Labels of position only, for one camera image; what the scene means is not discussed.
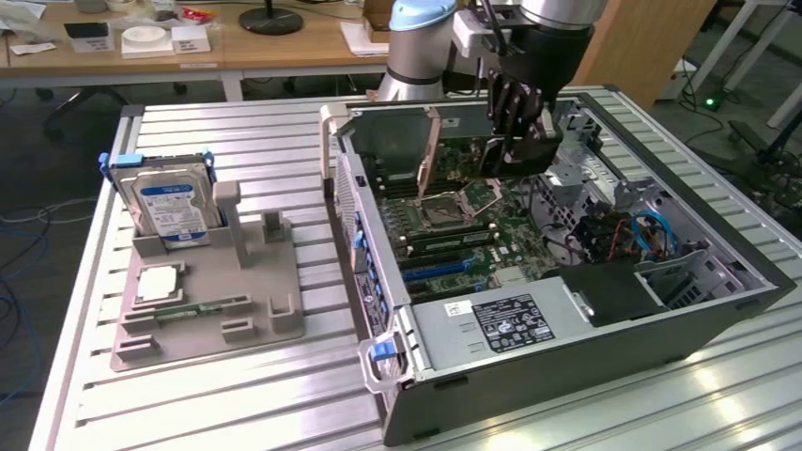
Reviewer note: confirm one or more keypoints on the grey cup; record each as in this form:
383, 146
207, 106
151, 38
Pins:
92, 5

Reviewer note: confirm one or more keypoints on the grey printed parts rack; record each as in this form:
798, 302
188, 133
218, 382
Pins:
212, 272

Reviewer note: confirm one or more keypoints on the black equipment stand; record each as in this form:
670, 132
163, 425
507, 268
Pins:
746, 134

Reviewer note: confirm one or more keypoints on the black round stand base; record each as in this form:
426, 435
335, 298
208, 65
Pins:
271, 21

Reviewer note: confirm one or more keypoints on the white paper stack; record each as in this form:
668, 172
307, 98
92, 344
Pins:
363, 40

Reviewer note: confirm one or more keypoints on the hard disk in blue caddy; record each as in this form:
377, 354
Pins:
166, 206

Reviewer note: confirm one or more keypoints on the low metal disk bay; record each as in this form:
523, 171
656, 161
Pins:
684, 282

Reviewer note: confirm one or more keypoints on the white desk frame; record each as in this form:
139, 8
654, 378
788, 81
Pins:
721, 51

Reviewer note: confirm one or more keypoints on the graphics card with metal bracket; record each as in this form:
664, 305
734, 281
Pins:
458, 155

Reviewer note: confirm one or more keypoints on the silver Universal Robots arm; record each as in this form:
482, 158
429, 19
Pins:
414, 47

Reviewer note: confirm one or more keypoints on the grey power supply unit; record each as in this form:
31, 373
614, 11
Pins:
451, 338

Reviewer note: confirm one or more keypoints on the white box with round dish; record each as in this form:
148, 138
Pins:
147, 42

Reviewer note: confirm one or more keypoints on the small plain white box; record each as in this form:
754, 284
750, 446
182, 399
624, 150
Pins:
190, 40

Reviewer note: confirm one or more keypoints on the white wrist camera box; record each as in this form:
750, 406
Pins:
470, 33

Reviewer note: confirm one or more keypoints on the blue card retention latch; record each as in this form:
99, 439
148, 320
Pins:
358, 239

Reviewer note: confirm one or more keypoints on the white box with black top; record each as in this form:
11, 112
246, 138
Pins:
88, 37

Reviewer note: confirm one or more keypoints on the brown cardboard box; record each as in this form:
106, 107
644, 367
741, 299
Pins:
377, 14

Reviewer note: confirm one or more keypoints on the wooden cabinet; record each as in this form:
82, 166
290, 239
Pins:
633, 47

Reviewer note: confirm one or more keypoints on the green RAM stick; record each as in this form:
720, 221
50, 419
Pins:
188, 310

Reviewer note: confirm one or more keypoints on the tall metal disk bay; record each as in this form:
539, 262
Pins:
582, 197

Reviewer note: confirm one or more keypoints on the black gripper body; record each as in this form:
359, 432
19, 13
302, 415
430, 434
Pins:
542, 56

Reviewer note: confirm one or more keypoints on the open black PC case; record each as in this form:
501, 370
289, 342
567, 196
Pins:
563, 376

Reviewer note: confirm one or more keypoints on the red small package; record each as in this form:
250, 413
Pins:
195, 16

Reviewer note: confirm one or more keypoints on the black office chair base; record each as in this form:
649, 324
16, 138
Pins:
82, 101

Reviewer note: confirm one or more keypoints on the wooden desk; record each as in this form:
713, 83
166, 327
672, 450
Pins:
282, 51

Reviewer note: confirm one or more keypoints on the blue case release latch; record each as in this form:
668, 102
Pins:
383, 353

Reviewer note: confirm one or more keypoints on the silver CPU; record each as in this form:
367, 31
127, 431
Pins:
156, 282

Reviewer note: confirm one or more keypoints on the CPU socket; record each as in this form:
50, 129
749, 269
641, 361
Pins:
443, 210

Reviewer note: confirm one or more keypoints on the green motherboard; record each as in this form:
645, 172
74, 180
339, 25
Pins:
507, 239

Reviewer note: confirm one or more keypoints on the open metal socket cover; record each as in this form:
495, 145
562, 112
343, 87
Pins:
483, 195

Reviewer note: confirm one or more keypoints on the white paper note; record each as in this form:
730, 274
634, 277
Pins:
31, 48

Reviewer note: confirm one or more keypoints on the silver chipset heat sink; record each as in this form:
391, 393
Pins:
514, 277

